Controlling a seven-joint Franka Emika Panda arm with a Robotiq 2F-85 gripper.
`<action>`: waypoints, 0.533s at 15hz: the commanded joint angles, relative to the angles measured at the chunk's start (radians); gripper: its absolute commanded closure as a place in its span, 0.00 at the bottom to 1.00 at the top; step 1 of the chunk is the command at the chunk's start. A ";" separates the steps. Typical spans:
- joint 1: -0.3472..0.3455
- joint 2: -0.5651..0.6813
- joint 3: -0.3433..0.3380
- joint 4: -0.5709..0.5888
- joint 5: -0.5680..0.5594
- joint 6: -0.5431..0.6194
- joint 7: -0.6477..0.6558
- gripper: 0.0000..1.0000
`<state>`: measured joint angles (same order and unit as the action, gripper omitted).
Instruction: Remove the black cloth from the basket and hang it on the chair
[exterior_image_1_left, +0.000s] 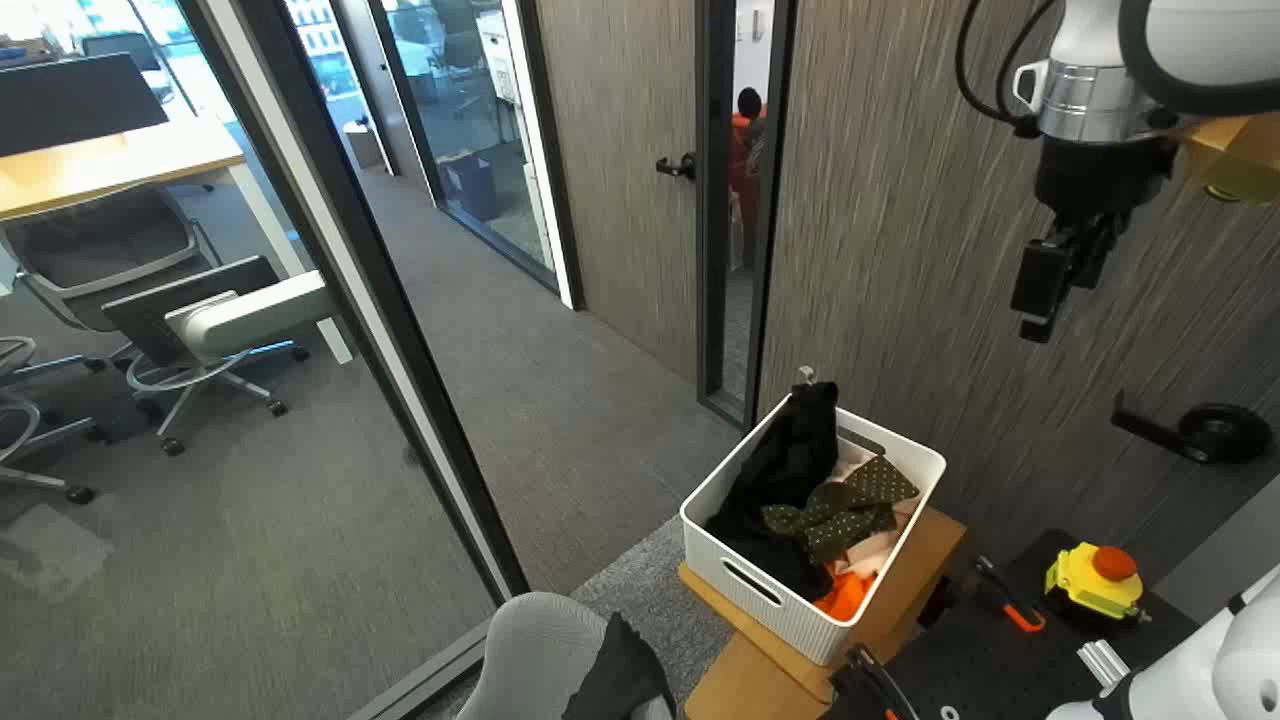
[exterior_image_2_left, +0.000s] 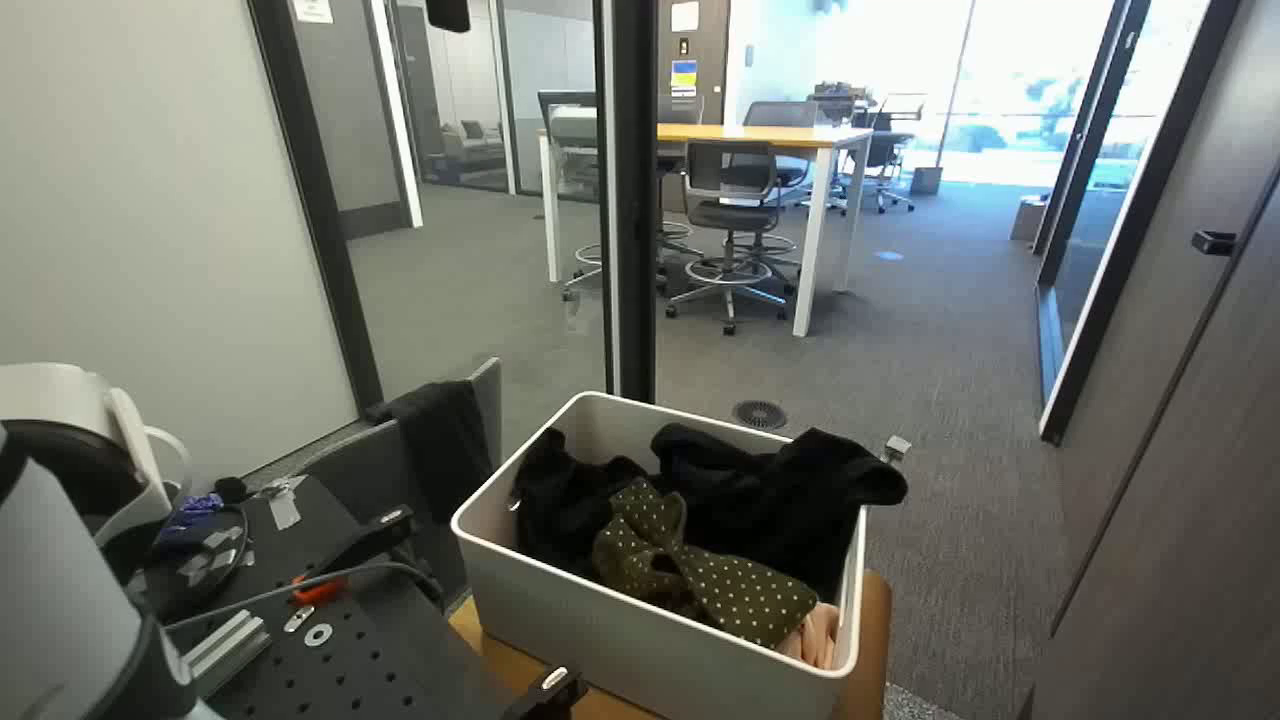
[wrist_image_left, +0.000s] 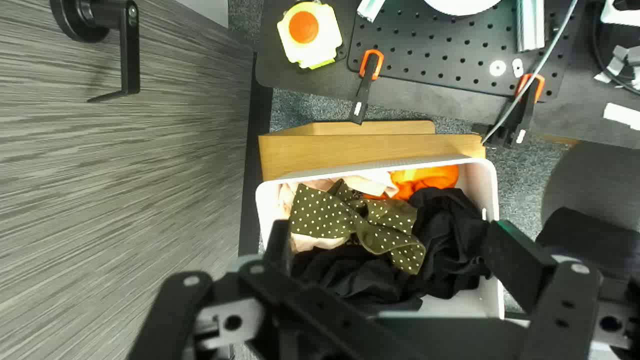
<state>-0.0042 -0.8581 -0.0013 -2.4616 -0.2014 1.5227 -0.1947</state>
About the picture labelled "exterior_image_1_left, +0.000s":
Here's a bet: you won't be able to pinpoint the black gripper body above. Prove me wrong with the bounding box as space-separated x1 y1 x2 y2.
1034 128 1184 293

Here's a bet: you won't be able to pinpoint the black cloth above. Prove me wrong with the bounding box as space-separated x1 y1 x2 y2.
700 376 848 602

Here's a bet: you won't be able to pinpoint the pale pink cloth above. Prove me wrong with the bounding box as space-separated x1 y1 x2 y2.
829 431 923 575

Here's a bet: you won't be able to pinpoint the olive dotted cloth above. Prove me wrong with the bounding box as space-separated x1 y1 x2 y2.
762 457 923 568

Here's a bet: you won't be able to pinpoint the orange cloth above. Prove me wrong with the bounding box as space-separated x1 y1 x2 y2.
812 568 879 624

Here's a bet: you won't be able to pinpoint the white plastic basket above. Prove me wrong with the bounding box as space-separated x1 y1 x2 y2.
675 384 951 671

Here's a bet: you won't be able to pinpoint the grey fabric chair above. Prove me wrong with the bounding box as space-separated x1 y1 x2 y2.
451 588 684 720

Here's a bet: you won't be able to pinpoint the office chair with white armrest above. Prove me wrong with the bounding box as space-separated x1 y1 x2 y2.
96 253 341 462

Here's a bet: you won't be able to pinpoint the grey mesh office chair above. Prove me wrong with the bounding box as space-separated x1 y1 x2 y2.
0 197 229 340

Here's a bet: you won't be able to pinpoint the metal base office chair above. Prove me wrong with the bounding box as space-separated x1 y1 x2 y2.
0 333 110 510

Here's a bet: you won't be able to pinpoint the yellow emergency stop button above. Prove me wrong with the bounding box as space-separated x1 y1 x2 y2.
1041 536 1153 629

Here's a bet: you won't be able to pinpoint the person in orange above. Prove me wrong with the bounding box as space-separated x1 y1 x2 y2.
726 83 772 264

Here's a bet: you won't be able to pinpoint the aluminium profile piece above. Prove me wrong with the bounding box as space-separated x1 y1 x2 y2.
1073 638 1140 694

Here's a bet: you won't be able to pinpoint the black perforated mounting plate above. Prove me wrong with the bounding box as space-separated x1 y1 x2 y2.
815 527 1204 720

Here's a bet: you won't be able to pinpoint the black clamp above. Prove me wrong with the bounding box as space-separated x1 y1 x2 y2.
829 645 928 720

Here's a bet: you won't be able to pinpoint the wooden office desk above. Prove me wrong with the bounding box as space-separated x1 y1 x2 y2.
0 112 361 367

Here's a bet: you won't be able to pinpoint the black monitor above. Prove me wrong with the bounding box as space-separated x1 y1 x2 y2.
0 51 171 162

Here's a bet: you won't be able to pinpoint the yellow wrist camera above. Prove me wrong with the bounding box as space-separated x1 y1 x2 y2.
1180 109 1280 208

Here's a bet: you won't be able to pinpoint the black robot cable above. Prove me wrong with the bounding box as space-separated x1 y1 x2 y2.
951 0 1034 128
994 0 1061 128

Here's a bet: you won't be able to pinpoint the large black door handle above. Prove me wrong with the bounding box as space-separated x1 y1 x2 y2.
1110 387 1277 467

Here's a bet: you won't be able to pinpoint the orange handled tool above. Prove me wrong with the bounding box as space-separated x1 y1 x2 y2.
971 554 1051 641

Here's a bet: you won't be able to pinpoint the black glass partition frame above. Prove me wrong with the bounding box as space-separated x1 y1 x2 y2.
176 0 535 610

